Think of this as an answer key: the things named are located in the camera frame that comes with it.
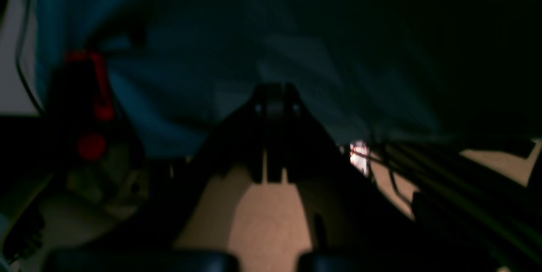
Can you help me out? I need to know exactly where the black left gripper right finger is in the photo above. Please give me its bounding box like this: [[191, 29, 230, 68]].
[[267, 83, 414, 260]]

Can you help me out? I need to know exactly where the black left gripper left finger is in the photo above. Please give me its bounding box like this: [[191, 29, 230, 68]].
[[161, 85, 267, 250]]

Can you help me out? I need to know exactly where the red black clamp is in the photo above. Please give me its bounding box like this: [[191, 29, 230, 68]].
[[47, 50, 140, 167]]

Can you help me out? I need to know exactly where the teal table cloth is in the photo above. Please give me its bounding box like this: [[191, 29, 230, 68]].
[[36, 0, 541, 157]]

